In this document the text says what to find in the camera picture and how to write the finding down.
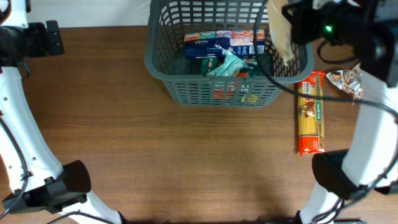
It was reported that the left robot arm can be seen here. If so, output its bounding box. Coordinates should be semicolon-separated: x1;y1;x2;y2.
1;0;127;223

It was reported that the brown white snack bag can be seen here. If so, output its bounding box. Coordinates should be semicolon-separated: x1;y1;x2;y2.
326;63;363;100

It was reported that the yellow red spaghetti packet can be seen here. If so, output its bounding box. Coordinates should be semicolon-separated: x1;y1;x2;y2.
297;71;326;156

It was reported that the light teal snack packet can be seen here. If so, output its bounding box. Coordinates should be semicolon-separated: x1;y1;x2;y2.
206;50;248;77

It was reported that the cream Pantree pouch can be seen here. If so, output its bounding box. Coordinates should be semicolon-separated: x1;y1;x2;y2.
266;0;294;66

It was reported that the dark grey plastic basket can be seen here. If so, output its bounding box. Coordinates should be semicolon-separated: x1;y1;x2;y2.
144;0;314;107

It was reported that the Kleenex tissue multipack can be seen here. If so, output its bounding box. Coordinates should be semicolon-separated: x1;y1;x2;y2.
183;30;255;59

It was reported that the green Nescafe coffee bag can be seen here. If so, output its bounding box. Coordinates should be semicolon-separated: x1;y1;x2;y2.
201;57;260;100

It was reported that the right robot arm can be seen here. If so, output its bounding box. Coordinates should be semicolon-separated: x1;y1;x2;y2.
282;1;397;223

